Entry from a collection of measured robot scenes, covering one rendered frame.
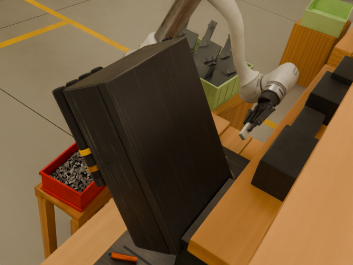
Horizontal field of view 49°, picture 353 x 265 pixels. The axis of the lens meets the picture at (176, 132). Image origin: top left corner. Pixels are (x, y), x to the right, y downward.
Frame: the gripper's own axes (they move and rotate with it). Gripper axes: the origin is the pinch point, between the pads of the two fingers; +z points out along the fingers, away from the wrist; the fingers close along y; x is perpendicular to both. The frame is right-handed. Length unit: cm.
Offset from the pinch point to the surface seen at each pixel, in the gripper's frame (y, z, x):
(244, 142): -36, -26, 26
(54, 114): -218, -24, -28
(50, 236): -88, 64, 0
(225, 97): -66, -58, 15
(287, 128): 47, 30, -21
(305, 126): 46, 23, -15
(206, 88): -64, -49, 1
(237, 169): -26.5, -5.1, 24.4
